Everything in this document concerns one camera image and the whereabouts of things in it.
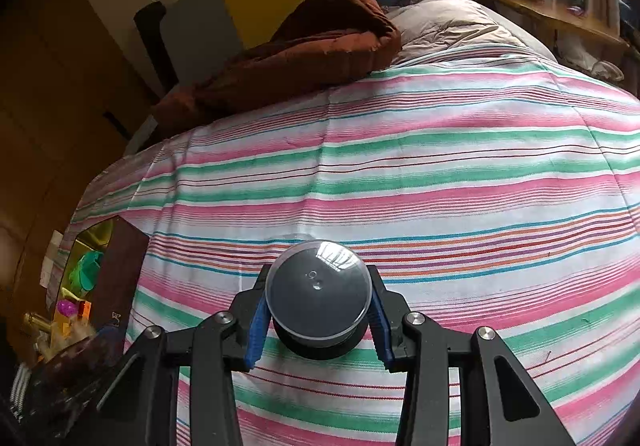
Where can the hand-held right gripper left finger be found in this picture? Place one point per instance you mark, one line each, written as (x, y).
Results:
(256, 336)

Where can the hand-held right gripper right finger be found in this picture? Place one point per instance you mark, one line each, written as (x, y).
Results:
(380, 326)

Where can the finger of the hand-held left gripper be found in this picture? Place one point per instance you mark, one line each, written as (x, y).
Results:
(107, 333)

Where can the orange toy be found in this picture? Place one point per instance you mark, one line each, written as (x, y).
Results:
(85, 308)

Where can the magenta toy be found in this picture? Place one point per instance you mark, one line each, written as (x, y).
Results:
(66, 308)

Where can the gold tin box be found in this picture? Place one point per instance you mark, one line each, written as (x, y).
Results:
(120, 276)

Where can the teal green toy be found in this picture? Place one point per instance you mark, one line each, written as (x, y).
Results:
(87, 268)

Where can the black round container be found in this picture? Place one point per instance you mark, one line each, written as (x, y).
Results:
(317, 291)

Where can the gold bottle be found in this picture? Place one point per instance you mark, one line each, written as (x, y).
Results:
(37, 322)

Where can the striped bedsheet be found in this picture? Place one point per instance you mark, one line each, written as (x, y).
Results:
(450, 176)

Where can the wooden wardrobe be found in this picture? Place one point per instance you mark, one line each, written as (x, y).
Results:
(60, 101)

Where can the brown blanket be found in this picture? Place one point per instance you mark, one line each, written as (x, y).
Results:
(300, 56)

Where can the beige duvet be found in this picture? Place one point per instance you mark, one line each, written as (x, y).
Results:
(450, 26)

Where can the wooden shelf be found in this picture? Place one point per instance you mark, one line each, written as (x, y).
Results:
(575, 19)

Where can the white bed frame rail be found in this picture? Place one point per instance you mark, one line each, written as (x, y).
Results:
(140, 136)

